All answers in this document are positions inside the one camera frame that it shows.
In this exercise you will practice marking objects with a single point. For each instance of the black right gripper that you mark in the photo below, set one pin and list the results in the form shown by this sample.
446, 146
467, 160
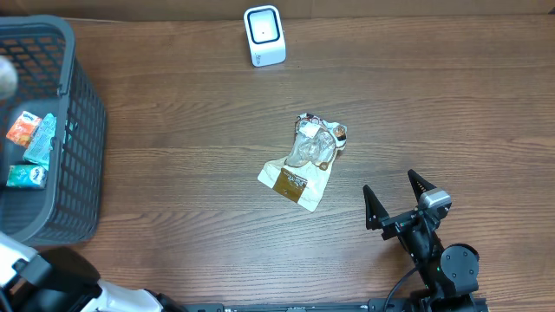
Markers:
397, 224

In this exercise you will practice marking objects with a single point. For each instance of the beige clear snack bag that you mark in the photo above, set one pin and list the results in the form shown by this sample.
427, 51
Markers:
303, 174

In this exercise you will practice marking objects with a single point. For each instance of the light teal wrapper pack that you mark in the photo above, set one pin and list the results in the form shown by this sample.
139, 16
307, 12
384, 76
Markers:
40, 146

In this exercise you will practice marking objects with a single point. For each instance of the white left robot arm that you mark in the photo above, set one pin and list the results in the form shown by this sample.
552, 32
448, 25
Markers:
60, 279

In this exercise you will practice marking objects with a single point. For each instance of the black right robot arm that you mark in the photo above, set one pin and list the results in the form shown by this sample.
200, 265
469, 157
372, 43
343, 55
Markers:
443, 278

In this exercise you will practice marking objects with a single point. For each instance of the white barcode scanner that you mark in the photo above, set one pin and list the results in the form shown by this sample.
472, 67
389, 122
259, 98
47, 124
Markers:
265, 35

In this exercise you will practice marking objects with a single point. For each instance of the dark grey plastic basket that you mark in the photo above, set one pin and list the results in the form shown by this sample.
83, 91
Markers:
52, 81

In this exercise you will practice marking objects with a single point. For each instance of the teal tissue pack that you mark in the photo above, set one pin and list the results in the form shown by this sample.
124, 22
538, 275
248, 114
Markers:
27, 176

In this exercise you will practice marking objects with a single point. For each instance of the orange tissue pack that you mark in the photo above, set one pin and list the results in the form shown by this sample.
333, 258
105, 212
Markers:
23, 130

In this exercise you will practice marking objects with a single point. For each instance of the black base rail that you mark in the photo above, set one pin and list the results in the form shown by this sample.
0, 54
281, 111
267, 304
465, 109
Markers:
303, 308

